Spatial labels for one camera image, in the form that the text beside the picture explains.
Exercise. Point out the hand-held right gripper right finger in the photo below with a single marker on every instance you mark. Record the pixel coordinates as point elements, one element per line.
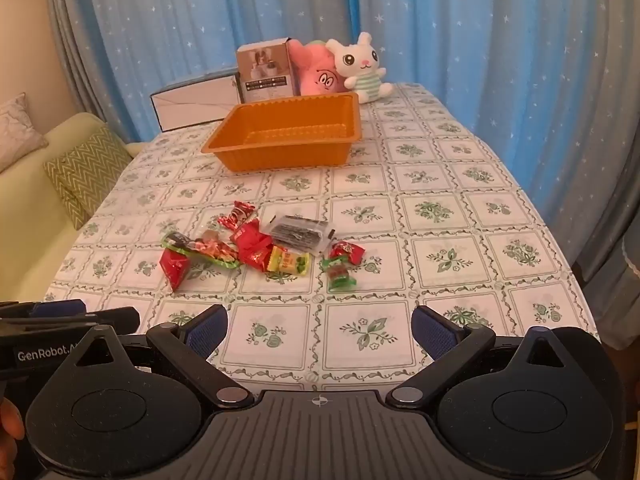
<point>432,332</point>

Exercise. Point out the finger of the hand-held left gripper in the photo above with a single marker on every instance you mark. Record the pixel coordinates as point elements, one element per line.
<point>110,320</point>
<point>57,307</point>

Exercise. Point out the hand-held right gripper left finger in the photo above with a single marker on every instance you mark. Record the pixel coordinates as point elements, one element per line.
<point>212,330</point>

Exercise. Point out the red square snack packet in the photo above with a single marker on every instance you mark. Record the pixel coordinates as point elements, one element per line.
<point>175,267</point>

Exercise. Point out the green-edged colourful snack packet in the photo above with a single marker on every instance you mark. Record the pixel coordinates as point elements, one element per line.
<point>210,251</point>

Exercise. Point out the red pillow snack packet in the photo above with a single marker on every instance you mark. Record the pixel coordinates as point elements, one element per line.
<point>255,250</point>

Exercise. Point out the yellow candy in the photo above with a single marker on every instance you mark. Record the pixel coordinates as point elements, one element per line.
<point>287,261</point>

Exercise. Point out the green-ended candy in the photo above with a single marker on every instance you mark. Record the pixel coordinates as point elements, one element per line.
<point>339,274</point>

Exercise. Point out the red and green candy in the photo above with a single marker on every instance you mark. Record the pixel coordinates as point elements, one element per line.
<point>348,251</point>

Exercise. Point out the dark red twist-wrapped candy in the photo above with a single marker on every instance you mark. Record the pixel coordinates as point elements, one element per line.
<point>239,212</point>

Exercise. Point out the clear packet of dark snack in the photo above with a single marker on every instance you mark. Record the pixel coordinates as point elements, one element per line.
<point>300,235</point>

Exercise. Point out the orange plastic tray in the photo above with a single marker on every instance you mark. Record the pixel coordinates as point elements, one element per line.
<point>280,155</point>

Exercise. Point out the person's left hand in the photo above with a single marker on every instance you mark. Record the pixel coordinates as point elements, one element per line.
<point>10,425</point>

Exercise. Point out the cream sofa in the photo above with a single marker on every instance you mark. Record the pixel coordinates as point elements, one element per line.
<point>30,240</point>

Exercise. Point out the green chevron pillow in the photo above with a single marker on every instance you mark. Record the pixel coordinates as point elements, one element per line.
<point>85,170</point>

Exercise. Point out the grey patterned pillow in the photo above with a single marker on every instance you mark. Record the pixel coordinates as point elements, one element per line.
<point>17,130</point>

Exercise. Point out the grey curtain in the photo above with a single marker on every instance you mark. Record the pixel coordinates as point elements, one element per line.
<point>612,240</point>
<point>75,35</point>

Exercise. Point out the white flat cardboard box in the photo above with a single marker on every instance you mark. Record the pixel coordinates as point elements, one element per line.
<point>190,107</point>

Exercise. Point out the brown printed product box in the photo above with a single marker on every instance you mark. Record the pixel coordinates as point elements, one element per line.
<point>265,67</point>

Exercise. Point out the pink star plush toy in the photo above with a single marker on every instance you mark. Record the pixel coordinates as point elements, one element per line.
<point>312,70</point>

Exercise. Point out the white rabbit plush toy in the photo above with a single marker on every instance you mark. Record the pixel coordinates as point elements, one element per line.
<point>357,62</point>

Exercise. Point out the blue star-print curtain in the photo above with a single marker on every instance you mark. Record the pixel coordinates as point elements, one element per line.
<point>450,20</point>

